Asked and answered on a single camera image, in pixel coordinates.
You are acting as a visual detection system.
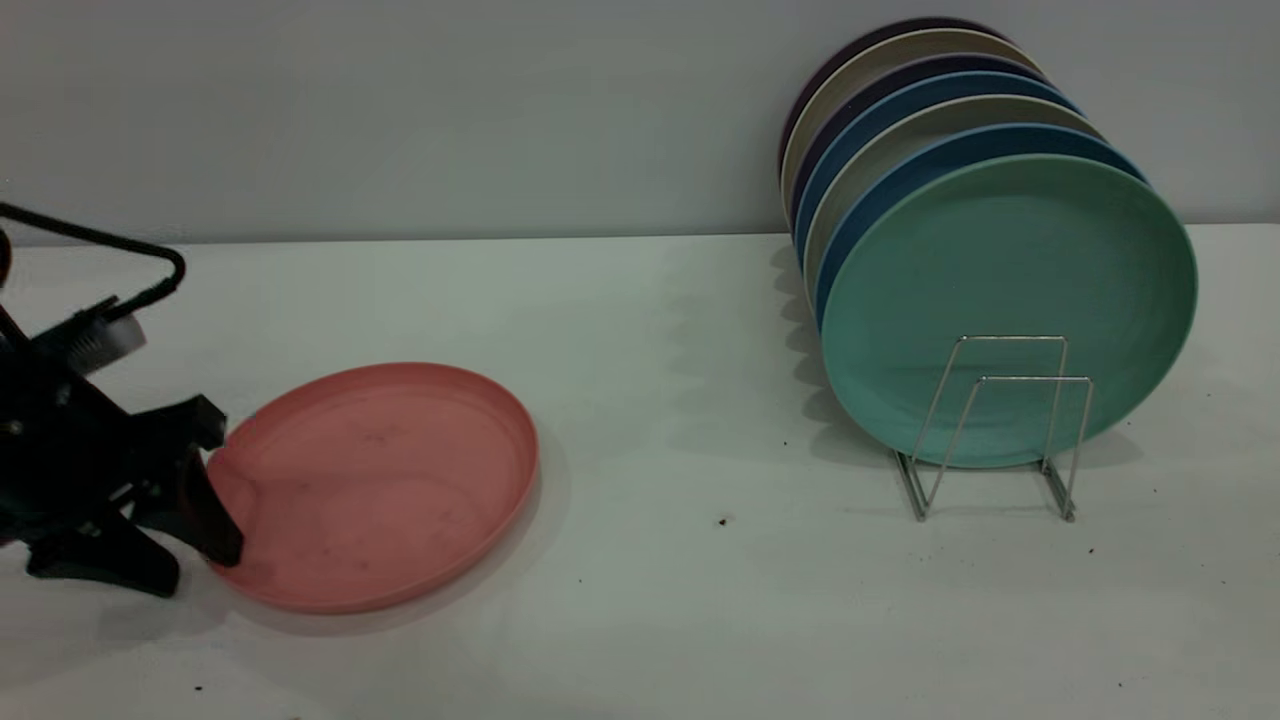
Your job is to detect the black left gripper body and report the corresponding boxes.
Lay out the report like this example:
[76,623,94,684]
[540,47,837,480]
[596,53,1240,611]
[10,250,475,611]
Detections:
[0,325,156,549]

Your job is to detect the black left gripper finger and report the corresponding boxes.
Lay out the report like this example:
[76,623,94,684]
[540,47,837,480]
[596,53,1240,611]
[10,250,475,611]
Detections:
[130,394,246,568]
[25,515,183,599]

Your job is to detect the pink round plate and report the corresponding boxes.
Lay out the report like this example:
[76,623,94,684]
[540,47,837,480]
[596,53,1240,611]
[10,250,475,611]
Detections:
[205,362,541,614]

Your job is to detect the blue round plate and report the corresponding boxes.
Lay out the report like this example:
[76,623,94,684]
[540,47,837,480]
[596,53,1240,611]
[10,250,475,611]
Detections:
[795,70,1082,263]
[815,123,1147,331]

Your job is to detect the dark purple round plate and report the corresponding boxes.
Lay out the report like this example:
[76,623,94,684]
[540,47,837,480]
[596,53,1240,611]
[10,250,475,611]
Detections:
[778,17,1003,173]

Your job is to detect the dark navy round plate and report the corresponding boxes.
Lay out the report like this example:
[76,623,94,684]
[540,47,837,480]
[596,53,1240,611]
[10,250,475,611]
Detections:
[788,52,1047,223]

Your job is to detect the beige round plate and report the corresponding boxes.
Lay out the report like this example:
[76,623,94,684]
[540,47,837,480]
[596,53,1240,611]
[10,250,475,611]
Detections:
[803,95,1107,301]
[780,28,1041,213]

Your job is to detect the green round plate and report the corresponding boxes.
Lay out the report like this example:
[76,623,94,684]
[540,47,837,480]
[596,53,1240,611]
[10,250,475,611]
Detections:
[820,153,1198,469]

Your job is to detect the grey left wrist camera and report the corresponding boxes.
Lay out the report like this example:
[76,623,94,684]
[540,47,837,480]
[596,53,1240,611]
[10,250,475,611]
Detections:
[55,298,149,373]

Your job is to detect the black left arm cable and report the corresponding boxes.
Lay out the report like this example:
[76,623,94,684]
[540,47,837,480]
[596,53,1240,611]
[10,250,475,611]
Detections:
[0,200,188,321]

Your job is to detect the silver wire plate rack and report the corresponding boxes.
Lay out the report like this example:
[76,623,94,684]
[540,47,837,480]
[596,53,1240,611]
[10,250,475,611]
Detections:
[893,336,1093,524]

